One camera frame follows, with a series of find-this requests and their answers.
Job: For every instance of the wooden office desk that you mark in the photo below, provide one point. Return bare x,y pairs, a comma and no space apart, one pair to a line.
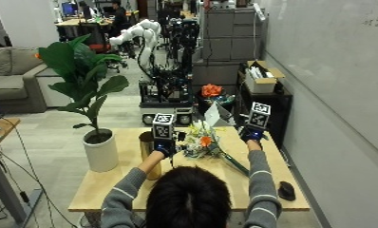
86,23

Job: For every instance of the person's right hand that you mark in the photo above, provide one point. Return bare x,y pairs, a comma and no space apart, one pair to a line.
252,134

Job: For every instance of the the person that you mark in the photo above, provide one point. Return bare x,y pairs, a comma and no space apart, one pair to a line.
188,196

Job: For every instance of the computer monitor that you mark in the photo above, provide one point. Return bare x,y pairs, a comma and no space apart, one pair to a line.
68,9

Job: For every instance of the black shelf cabinet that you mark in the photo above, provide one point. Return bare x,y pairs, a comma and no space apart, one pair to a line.
264,107

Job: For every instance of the orange artificial flower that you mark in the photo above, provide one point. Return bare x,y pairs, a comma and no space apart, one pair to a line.
212,90

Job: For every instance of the large green leafy plant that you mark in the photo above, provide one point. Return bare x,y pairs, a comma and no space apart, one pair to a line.
84,74

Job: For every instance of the cardboard box with papers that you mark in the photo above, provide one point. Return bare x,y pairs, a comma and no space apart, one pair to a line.
263,76

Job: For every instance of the flower bouquet with orange bloom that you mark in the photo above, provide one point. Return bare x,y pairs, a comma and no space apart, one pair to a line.
203,142

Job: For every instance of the white marker cube glove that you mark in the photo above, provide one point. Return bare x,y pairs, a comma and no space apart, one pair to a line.
164,126
259,116

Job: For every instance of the white marker cube right glove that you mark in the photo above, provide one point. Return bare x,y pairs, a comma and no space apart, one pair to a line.
259,116

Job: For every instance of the person's left hand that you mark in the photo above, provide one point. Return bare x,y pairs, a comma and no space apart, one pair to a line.
165,147

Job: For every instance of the white plant pot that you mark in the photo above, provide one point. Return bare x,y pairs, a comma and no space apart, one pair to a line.
100,151

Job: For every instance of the gold metal vase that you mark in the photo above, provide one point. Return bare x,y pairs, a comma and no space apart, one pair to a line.
148,152

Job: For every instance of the black office chair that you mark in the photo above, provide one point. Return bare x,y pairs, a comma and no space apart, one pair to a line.
95,38

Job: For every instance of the black object on table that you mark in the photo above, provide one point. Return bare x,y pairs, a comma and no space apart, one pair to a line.
287,191

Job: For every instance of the white marker cube left glove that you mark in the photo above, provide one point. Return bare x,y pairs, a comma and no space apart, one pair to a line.
164,126

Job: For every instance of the grey sofa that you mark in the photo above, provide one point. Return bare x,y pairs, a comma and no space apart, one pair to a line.
11,76

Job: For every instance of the white paper bag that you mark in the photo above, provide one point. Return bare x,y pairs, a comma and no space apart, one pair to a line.
217,115

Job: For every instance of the grey filing cabinets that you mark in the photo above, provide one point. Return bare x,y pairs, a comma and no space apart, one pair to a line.
231,38

